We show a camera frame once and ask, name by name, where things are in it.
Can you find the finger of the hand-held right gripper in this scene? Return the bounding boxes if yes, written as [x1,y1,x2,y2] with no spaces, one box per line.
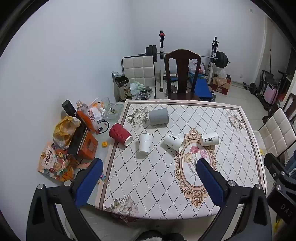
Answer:
[264,152,289,183]

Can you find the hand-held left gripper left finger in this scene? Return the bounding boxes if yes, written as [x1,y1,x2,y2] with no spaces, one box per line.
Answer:
[26,158,104,241]

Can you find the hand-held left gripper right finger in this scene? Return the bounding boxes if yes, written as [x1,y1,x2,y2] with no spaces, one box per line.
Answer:
[196,158,272,241]

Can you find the white cup with black print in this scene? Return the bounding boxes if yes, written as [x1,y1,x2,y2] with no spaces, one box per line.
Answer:
[200,132,219,146]
[164,134,186,153]

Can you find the red ribbed paper cup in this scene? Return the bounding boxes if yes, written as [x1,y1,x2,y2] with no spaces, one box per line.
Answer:
[109,123,134,146]

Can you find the plain white paper cup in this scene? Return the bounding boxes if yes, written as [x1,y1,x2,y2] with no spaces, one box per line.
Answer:
[138,133,154,155]

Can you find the grey cup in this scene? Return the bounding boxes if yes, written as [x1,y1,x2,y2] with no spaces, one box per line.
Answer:
[148,108,169,126]

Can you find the blue-grey cloth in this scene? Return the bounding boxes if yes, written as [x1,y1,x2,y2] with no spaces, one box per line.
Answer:
[285,155,296,179]

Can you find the white padded chair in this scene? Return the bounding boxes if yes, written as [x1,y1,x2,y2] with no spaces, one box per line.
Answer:
[253,107,296,158]
[122,56,157,100]

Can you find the orange box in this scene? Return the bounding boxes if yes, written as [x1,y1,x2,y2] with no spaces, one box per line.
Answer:
[79,133,97,159]

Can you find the colourful snack bag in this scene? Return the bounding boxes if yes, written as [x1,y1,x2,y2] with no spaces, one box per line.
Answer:
[37,142,77,181]

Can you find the black flat device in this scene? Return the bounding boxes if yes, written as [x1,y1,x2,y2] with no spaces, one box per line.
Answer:
[67,126,88,156]

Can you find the yellow plastic bag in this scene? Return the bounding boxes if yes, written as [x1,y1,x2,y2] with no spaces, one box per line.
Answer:
[52,116,81,149]

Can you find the floral quilted table mat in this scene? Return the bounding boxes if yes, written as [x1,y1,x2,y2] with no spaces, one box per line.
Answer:
[95,99,269,220]

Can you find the dark wooden chair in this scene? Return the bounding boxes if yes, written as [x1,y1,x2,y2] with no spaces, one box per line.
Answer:
[283,93,296,117]
[164,49,202,101]

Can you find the orange drink bottle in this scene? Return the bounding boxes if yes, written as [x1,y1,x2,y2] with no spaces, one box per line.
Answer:
[75,100,98,131]

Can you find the pink suitcase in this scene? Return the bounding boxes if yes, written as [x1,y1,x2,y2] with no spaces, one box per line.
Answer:
[264,84,279,105]

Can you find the orange white plastic bag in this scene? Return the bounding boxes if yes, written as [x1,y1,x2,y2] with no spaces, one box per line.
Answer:
[87,97,107,122]

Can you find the glass ashtray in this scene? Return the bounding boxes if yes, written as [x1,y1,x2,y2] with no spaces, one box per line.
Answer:
[104,103,125,120]

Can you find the black thermos bottle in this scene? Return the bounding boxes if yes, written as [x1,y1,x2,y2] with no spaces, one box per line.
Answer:
[62,100,82,121]

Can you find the black dumbbell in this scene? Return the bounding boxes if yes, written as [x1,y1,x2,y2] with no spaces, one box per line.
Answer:
[242,82,258,94]

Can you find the black folded cart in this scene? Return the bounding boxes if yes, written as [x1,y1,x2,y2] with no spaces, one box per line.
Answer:
[259,70,290,110]

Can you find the cardboard box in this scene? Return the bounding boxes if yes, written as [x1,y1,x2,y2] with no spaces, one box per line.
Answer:
[210,76,232,95]

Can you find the blue weight bench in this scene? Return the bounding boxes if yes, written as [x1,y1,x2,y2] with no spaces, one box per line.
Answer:
[188,77,215,102]

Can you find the tall printed tea box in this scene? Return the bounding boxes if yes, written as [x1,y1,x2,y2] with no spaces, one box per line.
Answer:
[112,71,132,103]

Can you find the metal bowls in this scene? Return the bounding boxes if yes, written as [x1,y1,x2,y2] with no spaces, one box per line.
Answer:
[136,87,154,100]

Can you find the pale green plastic bag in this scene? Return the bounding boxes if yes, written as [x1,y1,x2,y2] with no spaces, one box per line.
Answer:
[130,82,145,95]

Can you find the black barbell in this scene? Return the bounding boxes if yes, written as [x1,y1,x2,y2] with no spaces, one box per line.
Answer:
[139,45,231,69]

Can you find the white red plastic bag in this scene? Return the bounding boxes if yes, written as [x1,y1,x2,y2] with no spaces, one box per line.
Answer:
[188,58,206,75]

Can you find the white barbell rack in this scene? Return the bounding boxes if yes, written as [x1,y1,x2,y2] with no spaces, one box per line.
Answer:
[154,30,220,93]

